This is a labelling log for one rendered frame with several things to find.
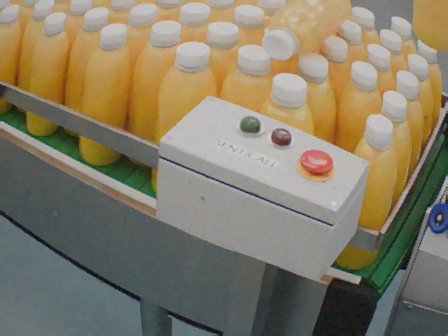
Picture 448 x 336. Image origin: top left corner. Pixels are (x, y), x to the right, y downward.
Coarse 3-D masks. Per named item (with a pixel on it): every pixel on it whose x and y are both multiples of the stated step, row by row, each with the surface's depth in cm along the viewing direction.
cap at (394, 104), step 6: (390, 90) 135; (384, 96) 133; (390, 96) 134; (396, 96) 134; (402, 96) 134; (384, 102) 133; (390, 102) 132; (396, 102) 133; (402, 102) 133; (384, 108) 134; (390, 108) 133; (396, 108) 132; (402, 108) 132; (390, 114) 133; (396, 114) 133; (402, 114) 133
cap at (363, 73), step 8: (352, 64) 139; (360, 64) 139; (368, 64) 139; (352, 72) 138; (360, 72) 137; (368, 72) 138; (376, 72) 138; (360, 80) 137; (368, 80) 137; (376, 80) 138
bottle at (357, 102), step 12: (348, 84) 140; (360, 84) 138; (348, 96) 139; (360, 96) 138; (372, 96) 139; (348, 108) 140; (360, 108) 139; (372, 108) 139; (348, 120) 140; (360, 120) 139; (336, 132) 144; (348, 132) 141; (360, 132) 140; (336, 144) 144; (348, 144) 142
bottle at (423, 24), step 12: (420, 0) 127; (432, 0) 126; (444, 0) 125; (420, 12) 129; (432, 12) 127; (444, 12) 127; (420, 24) 130; (432, 24) 129; (444, 24) 128; (420, 36) 132; (432, 36) 130; (444, 36) 130; (432, 48) 132; (444, 48) 131
